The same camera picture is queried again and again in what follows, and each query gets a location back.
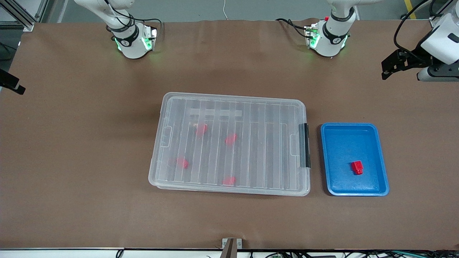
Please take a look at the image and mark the clear plastic box lid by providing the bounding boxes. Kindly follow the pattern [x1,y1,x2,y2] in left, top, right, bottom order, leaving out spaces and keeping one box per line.
[148,92,311,196]

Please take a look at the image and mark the black left arm base cable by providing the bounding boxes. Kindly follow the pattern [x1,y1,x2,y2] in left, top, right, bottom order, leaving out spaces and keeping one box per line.
[275,18,313,38]

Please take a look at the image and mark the black right arm base cable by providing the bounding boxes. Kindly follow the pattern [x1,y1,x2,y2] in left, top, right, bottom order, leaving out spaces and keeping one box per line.
[104,0,164,36]

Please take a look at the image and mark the brown upright bar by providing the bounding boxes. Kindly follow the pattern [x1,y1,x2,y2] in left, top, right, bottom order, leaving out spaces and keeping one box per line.
[220,239,238,258]

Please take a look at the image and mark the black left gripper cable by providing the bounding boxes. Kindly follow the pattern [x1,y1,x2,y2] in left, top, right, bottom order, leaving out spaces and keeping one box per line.
[393,0,431,51]

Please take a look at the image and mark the clear plastic storage box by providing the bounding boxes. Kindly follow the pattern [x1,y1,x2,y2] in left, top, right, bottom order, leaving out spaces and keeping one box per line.
[153,93,311,197]

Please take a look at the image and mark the black arm base cable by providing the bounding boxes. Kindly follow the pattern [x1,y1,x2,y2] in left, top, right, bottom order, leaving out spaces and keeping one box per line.
[275,18,313,38]
[104,0,164,36]

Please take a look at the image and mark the grey metal bracket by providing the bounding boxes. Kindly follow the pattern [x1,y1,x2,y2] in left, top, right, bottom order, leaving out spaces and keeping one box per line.
[222,238,243,250]

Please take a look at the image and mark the brown table mat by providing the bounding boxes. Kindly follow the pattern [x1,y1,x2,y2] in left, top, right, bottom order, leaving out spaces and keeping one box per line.
[0,19,459,250]

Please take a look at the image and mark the aluminium frame profile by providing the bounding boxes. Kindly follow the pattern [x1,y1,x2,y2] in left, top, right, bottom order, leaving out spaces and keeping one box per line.
[0,0,49,32]
[429,11,447,28]

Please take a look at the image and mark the blue plastic tray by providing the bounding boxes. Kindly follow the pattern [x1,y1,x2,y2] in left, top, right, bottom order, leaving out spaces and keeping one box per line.
[320,123,390,197]

